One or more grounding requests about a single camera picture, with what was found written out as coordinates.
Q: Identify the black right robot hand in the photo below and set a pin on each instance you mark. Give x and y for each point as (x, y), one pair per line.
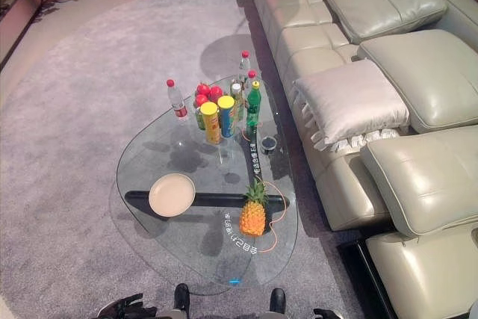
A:
(328, 313)

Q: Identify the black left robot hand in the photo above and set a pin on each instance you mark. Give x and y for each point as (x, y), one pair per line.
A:
(128, 306)

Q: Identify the beige round plate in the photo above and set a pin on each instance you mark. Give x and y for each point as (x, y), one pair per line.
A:
(172, 195)

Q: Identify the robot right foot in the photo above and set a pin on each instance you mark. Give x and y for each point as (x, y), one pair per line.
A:
(277, 298)

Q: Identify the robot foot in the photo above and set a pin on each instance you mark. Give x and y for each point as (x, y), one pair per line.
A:
(182, 296)
(277, 298)

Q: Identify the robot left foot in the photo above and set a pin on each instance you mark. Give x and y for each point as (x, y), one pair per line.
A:
(182, 296)

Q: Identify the pineapple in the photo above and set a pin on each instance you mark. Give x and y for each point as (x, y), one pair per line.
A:
(254, 212)

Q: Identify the glass coffee table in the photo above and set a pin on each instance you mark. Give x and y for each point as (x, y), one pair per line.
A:
(209, 199)

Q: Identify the small black round container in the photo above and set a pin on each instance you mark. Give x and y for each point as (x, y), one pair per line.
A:
(269, 144)

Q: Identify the yellow-lid chips can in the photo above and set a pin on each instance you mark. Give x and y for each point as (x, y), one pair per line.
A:
(211, 124)
(226, 117)

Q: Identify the water bottle with red label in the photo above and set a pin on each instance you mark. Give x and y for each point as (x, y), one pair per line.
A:
(177, 102)

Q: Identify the light grey throw pillow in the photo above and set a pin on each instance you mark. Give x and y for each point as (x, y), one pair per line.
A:
(349, 104)

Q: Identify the green soda bottle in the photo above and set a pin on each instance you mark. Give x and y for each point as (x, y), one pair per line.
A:
(253, 110)

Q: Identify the glass jar with pale lid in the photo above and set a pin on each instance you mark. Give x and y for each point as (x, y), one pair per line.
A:
(236, 98)

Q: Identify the beige leather sofa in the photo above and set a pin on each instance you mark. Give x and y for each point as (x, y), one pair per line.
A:
(373, 72)

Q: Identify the small clear red-cap bottle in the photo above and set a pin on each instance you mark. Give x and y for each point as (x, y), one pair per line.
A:
(251, 76)
(244, 61)

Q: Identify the wooden planter box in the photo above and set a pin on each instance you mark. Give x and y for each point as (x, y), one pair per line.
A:
(16, 12)

